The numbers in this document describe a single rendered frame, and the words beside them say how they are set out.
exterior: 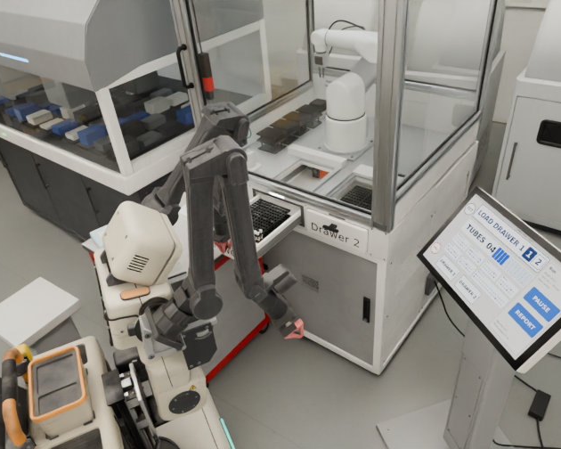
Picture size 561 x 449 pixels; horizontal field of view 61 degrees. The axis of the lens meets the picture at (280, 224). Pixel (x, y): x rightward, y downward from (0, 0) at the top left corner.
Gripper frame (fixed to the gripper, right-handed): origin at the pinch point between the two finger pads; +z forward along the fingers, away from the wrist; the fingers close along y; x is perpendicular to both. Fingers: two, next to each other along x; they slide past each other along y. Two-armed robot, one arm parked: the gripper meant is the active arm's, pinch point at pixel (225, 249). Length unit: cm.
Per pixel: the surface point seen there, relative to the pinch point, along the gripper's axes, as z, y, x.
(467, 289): -10, 18, -89
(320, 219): -0.7, 35.4, -21.2
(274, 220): 0.0, 25.7, -4.4
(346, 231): 0.2, 35.4, -34.2
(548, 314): -19, 11, -111
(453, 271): -11, 23, -82
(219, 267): 21.5, 6.4, 14.8
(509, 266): -20, 22, -98
